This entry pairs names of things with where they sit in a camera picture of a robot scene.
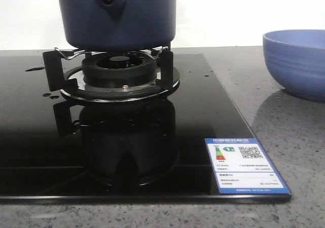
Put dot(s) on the light blue ribbed bowl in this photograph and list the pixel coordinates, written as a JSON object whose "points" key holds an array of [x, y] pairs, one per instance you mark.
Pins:
{"points": [[295, 59]]}

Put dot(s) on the black metal pot support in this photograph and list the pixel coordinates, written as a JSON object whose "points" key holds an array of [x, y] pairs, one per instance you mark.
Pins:
{"points": [[64, 73]]}

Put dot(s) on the dark blue cooking pot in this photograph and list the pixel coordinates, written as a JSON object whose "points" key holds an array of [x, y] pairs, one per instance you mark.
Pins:
{"points": [[118, 25]]}

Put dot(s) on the black gas burner head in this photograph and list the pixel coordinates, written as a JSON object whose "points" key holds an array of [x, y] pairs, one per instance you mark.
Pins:
{"points": [[113, 70]]}

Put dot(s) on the blue energy label sticker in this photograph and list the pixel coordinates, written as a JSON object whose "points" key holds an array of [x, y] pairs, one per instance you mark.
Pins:
{"points": [[241, 166]]}

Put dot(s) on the black glass gas stove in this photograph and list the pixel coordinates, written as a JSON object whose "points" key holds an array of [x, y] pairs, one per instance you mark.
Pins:
{"points": [[165, 150]]}

